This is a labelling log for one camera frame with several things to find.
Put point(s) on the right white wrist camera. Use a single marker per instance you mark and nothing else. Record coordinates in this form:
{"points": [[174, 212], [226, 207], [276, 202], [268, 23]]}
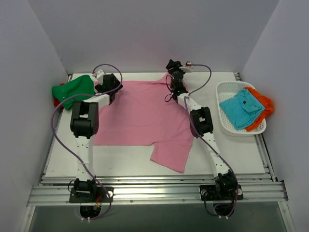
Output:
{"points": [[188, 67]]}

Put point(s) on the aluminium rail frame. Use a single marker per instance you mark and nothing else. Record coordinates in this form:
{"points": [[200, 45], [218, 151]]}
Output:
{"points": [[138, 180]]}

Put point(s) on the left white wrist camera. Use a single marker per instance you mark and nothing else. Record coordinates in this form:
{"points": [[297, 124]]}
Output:
{"points": [[99, 73]]}

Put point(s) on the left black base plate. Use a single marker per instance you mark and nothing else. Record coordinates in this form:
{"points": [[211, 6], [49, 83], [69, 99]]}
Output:
{"points": [[99, 196]]}

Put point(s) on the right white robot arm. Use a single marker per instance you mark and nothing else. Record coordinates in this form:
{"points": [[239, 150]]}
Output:
{"points": [[201, 124]]}

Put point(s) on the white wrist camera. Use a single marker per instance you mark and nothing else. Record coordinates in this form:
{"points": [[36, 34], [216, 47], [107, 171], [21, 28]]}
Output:
{"points": [[99, 73], [188, 67]]}

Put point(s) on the red folded t-shirt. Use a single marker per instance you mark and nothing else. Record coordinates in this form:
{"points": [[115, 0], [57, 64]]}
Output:
{"points": [[56, 101]]}

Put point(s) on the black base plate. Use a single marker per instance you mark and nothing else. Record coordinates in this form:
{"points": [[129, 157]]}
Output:
{"points": [[212, 193], [99, 196]]}

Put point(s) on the white perforated plastic basket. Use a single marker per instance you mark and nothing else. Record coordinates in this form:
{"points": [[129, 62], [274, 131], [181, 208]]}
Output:
{"points": [[227, 90]]}

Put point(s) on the turquoise t-shirt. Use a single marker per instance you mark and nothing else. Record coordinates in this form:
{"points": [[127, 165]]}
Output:
{"points": [[243, 109]]}

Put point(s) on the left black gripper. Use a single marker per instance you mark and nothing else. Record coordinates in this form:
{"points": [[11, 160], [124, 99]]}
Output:
{"points": [[112, 86]]}

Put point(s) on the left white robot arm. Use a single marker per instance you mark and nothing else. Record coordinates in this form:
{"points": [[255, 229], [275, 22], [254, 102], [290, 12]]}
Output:
{"points": [[84, 124]]}

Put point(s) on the green folded t-shirt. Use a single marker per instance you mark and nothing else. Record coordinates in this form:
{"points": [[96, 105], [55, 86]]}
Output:
{"points": [[81, 85]]}

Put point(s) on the pink t-shirt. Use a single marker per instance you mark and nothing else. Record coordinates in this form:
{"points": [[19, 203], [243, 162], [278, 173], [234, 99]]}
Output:
{"points": [[141, 115]]}

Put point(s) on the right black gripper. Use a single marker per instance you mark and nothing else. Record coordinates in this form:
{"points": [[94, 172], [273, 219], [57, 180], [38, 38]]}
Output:
{"points": [[174, 65]]}

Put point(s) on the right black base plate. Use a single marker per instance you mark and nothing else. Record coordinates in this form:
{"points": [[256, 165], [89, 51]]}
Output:
{"points": [[212, 193]]}

